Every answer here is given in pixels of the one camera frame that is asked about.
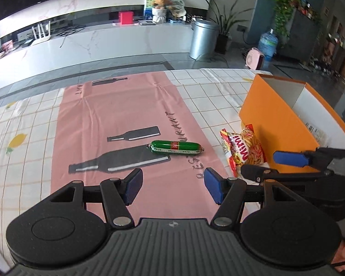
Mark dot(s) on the round decorated fan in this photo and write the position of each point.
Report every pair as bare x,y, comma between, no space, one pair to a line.
176,5

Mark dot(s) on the blue water jug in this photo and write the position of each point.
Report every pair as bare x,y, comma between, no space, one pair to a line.
268,46

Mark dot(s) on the silver trash can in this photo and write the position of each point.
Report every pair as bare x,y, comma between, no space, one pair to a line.
203,40

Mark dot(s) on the checked lemon print tablecloth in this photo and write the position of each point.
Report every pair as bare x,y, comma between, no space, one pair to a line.
26,115

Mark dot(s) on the red orange noodle snack packet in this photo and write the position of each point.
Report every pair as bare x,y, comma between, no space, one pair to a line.
244,149

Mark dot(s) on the green sausage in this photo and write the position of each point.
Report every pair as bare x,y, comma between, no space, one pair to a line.
175,146

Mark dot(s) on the white marble tv console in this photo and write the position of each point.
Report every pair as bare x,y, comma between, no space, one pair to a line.
103,46

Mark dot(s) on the brown teddy bear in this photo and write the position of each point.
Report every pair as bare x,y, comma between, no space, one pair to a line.
158,2

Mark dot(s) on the red box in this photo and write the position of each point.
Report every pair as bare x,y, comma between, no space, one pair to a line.
126,17

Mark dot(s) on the orange cardboard box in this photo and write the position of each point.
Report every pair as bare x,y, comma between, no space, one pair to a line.
270,112

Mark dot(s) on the pink space heater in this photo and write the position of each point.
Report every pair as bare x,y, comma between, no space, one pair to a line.
254,59

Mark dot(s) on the white woven basket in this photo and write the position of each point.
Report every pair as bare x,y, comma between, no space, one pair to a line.
158,15

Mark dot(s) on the white router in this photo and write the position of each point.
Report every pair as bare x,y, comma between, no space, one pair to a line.
41,38

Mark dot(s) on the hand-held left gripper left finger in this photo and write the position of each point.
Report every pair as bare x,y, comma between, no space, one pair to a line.
133,187

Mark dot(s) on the pink bottle print mat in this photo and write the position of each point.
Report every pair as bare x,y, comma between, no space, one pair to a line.
118,106

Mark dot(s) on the hanging green vine plant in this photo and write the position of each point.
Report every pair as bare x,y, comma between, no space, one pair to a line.
281,5

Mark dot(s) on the dark grey cabinet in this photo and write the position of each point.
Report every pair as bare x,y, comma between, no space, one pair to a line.
302,34

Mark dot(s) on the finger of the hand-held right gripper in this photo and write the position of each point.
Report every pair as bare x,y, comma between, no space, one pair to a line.
289,158
290,175

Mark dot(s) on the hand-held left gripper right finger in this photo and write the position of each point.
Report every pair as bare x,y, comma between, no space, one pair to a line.
214,185

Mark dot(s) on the potted long leaf plant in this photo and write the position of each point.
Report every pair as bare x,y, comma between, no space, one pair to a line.
222,40

